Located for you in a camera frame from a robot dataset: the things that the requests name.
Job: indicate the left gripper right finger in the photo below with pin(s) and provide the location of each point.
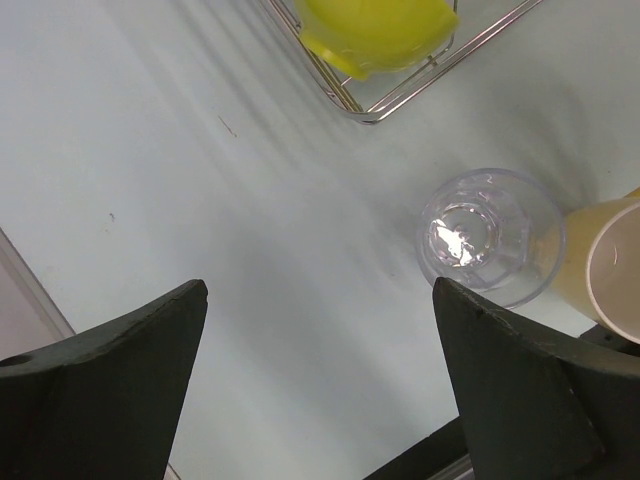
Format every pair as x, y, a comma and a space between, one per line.
536, 403

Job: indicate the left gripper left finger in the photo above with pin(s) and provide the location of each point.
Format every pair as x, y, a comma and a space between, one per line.
105, 403

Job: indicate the cream mug yellow handle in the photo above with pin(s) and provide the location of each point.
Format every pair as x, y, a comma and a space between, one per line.
599, 276

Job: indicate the clear plastic cup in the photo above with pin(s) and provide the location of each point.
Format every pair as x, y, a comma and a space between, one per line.
496, 232

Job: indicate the metal wire dish rack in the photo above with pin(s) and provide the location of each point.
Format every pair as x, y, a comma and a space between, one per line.
382, 94

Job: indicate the lime green bowl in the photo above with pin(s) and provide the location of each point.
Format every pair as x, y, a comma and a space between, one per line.
361, 37

